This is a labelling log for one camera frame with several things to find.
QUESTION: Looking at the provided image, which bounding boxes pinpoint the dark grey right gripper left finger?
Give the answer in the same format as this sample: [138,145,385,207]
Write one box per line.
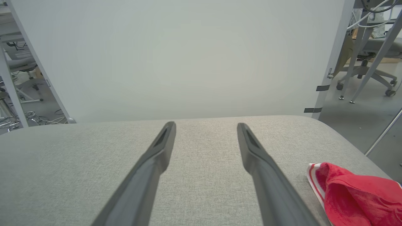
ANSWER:
[90,121,177,226]

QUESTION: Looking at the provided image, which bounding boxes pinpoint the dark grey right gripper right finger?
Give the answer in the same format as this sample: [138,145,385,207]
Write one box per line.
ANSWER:
[236,122,321,226]

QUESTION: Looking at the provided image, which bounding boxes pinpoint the red and white shirt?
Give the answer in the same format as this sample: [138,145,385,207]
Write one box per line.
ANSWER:
[307,162,402,226]

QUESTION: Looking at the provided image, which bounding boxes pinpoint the chrome metal tube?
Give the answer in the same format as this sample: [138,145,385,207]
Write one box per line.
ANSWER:
[364,110,402,156]

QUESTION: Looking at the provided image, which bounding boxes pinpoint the white partition panel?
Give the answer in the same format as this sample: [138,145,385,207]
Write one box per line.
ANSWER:
[6,0,355,124]

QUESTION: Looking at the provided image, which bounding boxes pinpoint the grey mesh office chair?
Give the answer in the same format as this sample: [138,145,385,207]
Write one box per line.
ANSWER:
[5,41,44,102]

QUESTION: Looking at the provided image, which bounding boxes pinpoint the floor cable bundle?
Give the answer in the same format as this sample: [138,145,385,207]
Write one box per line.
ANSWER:
[30,108,68,125]

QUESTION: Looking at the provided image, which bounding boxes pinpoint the white desk frame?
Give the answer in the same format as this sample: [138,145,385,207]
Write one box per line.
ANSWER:
[339,0,402,104]
[0,47,29,128]

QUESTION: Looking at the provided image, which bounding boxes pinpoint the hanging white and black cables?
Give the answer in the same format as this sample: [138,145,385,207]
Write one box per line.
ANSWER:
[347,0,402,30]

